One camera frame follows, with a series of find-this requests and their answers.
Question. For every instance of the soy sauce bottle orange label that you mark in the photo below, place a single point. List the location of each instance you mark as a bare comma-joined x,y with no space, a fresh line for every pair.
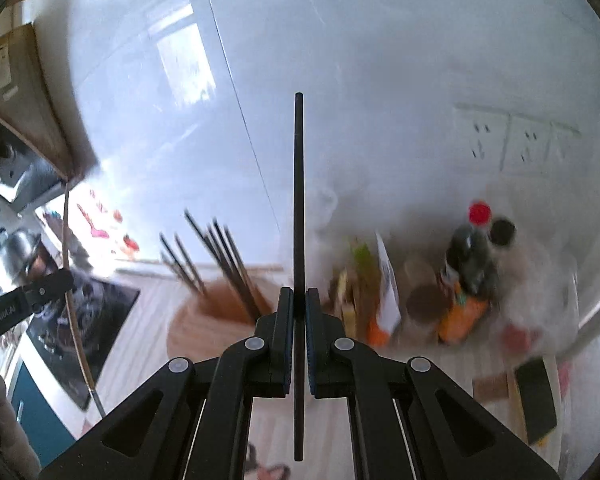
466,311

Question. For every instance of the black gas stove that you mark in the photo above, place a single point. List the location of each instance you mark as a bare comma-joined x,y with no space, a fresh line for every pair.
101,309

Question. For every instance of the black yellow sponge brush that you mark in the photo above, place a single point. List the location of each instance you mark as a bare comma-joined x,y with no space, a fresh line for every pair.
533,385

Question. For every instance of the blue kitchen cabinet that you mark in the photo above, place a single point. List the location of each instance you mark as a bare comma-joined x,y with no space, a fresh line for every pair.
47,435

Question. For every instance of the colourful wall stickers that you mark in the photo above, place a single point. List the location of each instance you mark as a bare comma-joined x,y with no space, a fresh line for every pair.
95,223

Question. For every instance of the red cap dark bottle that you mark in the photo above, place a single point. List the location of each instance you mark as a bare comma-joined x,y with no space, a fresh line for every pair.
467,259

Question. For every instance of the steel pot with lid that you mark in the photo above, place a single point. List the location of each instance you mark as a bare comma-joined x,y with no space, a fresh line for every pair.
21,260

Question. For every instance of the black range hood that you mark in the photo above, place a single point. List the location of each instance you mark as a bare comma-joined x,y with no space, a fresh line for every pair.
27,179

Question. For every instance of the brown lid jar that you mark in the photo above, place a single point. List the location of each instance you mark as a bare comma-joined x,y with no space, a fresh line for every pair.
426,302

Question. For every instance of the cream utensil holder canister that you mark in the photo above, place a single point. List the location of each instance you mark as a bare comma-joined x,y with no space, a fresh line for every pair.
204,326

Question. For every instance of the striped cat table mat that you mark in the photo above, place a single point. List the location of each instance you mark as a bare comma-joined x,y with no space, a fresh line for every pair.
407,420

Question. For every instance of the triple wall socket panel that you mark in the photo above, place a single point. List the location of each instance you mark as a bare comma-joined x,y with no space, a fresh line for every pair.
487,139

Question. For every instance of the white seasoning packet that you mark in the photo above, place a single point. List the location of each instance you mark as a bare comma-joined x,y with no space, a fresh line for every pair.
388,316

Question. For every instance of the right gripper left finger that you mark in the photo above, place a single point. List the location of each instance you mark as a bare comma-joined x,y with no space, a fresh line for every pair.
189,420

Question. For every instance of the white plastic bag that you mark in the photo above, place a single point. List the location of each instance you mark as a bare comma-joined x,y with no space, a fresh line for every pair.
539,308

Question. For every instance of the small brown card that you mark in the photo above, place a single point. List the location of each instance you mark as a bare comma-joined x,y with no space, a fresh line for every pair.
490,388

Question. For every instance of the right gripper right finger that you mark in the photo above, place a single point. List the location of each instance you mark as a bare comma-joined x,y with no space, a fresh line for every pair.
410,420

